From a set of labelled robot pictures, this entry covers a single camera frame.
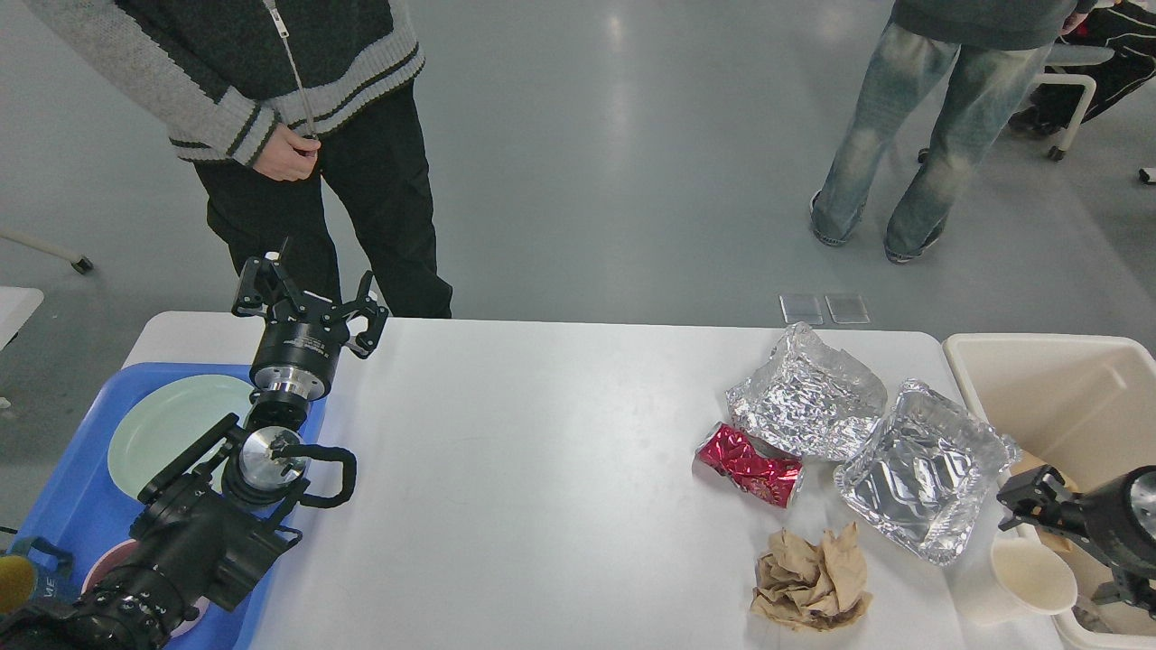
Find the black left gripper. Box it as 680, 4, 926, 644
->
231, 238, 390, 402

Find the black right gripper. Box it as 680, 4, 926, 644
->
996, 464, 1155, 618

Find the light green plate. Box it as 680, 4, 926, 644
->
108, 374, 251, 498

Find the pink mug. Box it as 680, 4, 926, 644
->
81, 539, 210, 638

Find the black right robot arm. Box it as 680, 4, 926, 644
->
996, 464, 1155, 618

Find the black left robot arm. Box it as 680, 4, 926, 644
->
3, 252, 390, 649

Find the white paper cup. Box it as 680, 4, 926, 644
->
950, 535, 1079, 627

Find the brown paper in bin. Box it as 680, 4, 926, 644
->
1009, 449, 1089, 556

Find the beige waste bin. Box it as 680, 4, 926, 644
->
943, 333, 1155, 649

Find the aluminium foil tray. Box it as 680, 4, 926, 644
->
833, 379, 1023, 567

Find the person in grey sweater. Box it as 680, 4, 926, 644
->
28, 1, 452, 320

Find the white chair left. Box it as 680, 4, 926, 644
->
1, 226, 95, 274

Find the white chair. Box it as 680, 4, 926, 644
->
1, 226, 95, 274
1035, 42, 1114, 162

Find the crumpled brown paper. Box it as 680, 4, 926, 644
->
749, 523, 872, 631

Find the small white side table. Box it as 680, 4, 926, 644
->
0, 285, 44, 349

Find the crumpled aluminium foil sheet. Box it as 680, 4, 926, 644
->
725, 322, 888, 461

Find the blue plastic tray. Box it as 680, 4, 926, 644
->
25, 363, 318, 649

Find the crushed red can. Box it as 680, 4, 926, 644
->
695, 422, 805, 509

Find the blue HOME mug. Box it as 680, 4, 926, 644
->
1, 535, 81, 616

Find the white chair right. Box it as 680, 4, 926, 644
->
1035, 42, 1114, 162

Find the person in blue jeans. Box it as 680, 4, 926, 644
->
808, 0, 1098, 265

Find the seated person in black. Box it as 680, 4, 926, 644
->
1007, 1, 1155, 139

